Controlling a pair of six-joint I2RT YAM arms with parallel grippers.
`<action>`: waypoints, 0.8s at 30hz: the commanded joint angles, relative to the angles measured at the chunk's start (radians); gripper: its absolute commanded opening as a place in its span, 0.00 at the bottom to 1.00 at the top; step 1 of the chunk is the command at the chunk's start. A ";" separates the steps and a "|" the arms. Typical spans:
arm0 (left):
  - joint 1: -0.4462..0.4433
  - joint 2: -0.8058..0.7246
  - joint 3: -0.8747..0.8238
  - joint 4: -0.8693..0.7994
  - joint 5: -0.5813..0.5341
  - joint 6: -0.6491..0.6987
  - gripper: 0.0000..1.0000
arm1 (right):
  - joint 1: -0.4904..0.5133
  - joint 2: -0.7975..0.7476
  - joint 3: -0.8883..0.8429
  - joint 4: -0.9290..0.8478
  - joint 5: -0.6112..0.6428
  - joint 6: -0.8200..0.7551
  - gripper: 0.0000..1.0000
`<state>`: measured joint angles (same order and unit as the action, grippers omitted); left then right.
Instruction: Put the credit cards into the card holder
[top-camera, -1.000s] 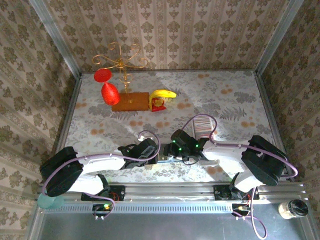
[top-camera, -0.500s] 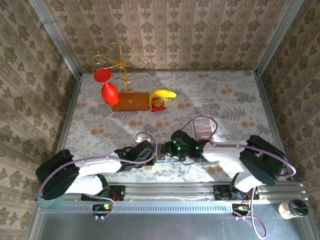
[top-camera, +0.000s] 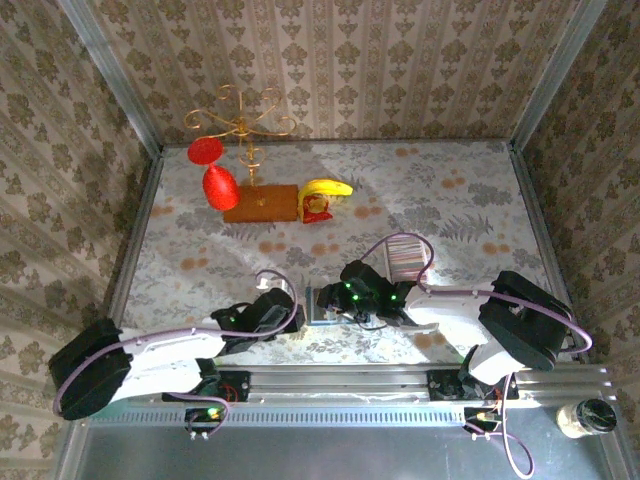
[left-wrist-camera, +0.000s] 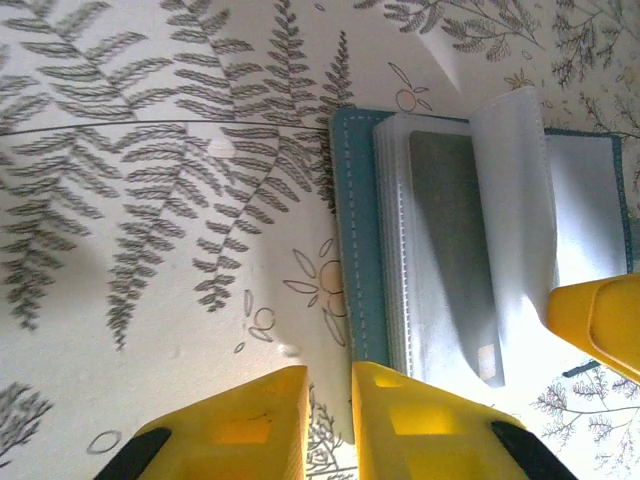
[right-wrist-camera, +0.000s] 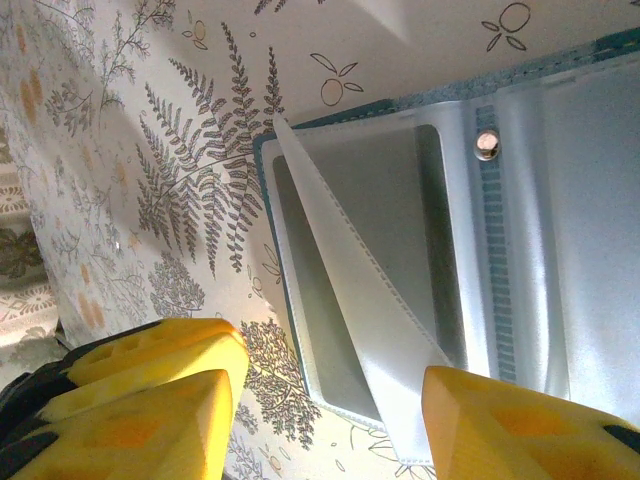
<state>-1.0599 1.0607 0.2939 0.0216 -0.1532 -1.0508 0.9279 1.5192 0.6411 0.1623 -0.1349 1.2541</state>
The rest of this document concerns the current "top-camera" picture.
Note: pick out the red and yellow snack packet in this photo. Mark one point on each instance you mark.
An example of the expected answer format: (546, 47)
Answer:
(315, 209)

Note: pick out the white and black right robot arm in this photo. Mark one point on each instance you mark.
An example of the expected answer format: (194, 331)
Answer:
(450, 305)

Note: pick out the aluminium corner post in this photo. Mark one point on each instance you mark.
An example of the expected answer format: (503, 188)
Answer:
(558, 65)
(107, 65)

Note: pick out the floral patterned tablecloth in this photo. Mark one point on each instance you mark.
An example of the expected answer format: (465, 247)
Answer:
(450, 165)

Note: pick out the aluminium table edge rail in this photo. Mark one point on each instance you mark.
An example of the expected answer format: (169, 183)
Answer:
(133, 250)
(547, 250)

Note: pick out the grey metal base plate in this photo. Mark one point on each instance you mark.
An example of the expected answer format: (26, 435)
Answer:
(325, 455)

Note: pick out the glass jar with black lid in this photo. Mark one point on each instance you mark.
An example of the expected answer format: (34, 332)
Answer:
(585, 419)

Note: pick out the aluminium extrusion rail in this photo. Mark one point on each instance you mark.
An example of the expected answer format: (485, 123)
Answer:
(340, 385)

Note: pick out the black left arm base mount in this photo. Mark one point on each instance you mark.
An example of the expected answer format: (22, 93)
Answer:
(232, 385)

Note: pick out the yellow banana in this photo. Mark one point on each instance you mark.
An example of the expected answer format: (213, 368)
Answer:
(325, 188)

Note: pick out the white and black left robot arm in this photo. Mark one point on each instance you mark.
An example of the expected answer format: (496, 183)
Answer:
(175, 350)

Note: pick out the red plastic wine glass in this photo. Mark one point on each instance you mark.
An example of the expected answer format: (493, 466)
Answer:
(220, 189)

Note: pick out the black electronics box with LED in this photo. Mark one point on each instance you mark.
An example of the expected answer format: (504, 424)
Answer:
(200, 417)
(480, 419)

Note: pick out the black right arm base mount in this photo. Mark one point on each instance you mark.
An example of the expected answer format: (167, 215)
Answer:
(445, 385)

